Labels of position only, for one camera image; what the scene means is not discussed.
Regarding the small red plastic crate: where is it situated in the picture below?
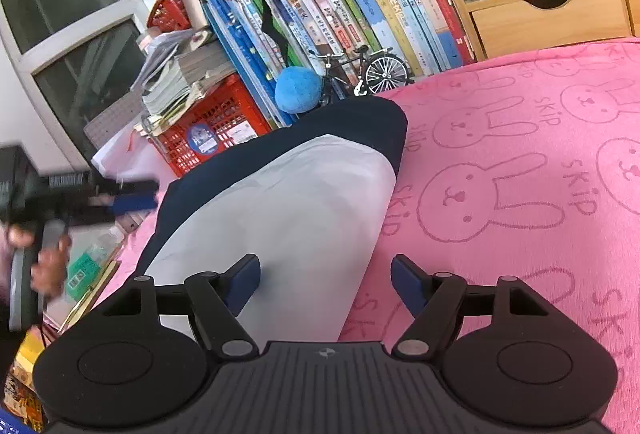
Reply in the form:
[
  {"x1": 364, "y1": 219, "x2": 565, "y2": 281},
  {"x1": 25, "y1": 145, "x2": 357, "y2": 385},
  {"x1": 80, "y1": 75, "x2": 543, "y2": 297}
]
[{"x1": 146, "y1": 0, "x2": 193, "y2": 32}]

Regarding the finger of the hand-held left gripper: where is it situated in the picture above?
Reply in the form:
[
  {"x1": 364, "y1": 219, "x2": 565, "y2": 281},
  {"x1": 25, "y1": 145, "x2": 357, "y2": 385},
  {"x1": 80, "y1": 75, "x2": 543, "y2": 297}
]
[
  {"x1": 90, "y1": 179, "x2": 161, "y2": 197},
  {"x1": 70, "y1": 194, "x2": 158, "y2": 221}
]

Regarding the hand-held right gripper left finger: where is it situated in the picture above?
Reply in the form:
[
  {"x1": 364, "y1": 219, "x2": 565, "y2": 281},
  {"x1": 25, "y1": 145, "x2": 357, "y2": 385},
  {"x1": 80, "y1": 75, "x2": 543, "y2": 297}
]
[{"x1": 102, "y1": 253, "x2": 261, "y2": 357}]

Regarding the yellow-edged flat book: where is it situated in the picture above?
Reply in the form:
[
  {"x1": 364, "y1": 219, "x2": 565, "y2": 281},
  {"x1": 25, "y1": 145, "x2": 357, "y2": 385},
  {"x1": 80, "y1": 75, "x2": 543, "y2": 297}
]
[{"x1": 42, "y1": 259, "x2": 121, "y2": 332}]

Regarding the grey perforated board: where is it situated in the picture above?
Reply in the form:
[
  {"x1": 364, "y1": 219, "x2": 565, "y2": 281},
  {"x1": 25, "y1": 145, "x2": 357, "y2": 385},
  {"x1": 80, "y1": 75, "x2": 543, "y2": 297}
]
[{"x1": 82, "y1": 84, "x2": 148, "y2": 150}]

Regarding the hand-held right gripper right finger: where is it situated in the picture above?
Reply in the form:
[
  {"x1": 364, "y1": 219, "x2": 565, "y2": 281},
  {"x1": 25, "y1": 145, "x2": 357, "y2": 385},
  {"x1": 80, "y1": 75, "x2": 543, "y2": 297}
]
[{"x1": 390, "y1": 254, "x2": 553, "y2": 357}]

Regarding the white window frame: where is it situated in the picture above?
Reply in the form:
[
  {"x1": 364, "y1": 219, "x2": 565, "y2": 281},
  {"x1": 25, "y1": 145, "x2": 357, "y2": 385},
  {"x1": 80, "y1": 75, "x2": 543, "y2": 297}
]
[{"x1": 0, "y1": 0, "x2": 221, "y2": 175}]

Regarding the large red plastic crate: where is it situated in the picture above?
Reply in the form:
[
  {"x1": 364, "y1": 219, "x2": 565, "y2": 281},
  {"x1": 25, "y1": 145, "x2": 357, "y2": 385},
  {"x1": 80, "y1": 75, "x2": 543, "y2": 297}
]
[{"x1": 147, "y1": 74, "x2": 273, "y2": 177}]

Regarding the miniature bicycle model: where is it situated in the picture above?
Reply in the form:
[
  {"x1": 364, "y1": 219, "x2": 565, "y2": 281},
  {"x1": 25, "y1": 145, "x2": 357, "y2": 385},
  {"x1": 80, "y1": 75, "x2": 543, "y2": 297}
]
[{"x1": 307, "y1": 45, "x2": 413, "y2": 108}]

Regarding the white navy red-striped jacket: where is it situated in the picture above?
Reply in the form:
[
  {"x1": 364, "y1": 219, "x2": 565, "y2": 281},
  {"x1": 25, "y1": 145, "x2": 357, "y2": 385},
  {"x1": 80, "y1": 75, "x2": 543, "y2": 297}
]
[{"x1": 131, "y1": 95, "x2": 408, "y2": 350}]

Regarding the person's left hand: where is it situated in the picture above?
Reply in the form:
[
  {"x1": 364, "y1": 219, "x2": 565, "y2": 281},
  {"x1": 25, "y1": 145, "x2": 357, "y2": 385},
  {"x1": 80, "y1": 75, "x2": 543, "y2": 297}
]
[{"x1": 7, "y1": 223, "x2": 73, "y2": 300}]

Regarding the yellow printed package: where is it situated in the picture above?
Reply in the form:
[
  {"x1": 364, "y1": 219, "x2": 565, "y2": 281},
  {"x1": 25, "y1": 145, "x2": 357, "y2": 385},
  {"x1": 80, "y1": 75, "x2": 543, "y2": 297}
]
[{"x1": 2, "y1": 329, "x2": 48, "y2": 432}]

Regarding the pink rabbit print blanket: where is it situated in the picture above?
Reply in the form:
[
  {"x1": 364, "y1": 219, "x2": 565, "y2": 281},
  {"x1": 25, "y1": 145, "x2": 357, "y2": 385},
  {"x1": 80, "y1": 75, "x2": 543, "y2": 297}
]
[{"x1": 92, "y1": 42, "x2": 640, "y2": 434}]

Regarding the white plastic bag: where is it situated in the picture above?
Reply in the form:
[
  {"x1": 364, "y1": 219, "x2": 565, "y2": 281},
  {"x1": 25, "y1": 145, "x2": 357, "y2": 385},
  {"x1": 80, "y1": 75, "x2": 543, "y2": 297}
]
[{"x1": 91, "y1": 127, "x2": 168, "y2": 187}]

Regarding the row of tall thin blue books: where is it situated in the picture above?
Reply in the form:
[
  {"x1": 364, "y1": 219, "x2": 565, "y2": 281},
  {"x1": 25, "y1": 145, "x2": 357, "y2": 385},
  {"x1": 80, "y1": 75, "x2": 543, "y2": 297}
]
[{"x1": 202, "y1": 0, "x2": 301, "y2": 127}]

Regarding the stack of worn workbooks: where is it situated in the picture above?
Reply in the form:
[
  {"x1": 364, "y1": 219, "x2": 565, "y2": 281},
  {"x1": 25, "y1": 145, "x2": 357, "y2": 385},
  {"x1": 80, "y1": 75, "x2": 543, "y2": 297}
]
[{"x1": 131, "y1": 28, "x2": 236, "y2": 135}]

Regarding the wooden drawer organizer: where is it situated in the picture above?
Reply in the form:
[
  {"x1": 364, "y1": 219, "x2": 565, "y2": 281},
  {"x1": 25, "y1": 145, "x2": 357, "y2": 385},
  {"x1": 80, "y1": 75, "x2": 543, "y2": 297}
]
[{"x1": 445, "y1": 0, "x2": 640, "y2": 62}]

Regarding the blue plush ball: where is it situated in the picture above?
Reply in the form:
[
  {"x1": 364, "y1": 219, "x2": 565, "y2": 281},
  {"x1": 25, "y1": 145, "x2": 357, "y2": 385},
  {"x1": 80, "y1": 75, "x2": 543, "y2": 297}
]
[{"x1": 275, "y1": 67, "x2": 325, "y2": 114}]

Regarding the green packet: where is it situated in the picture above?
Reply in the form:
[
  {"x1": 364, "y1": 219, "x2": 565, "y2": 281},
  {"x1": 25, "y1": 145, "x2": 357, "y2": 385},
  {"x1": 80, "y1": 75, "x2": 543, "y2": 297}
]
[{"x1": 65, "y1": 231, "x2": 125, "y2": 302}]

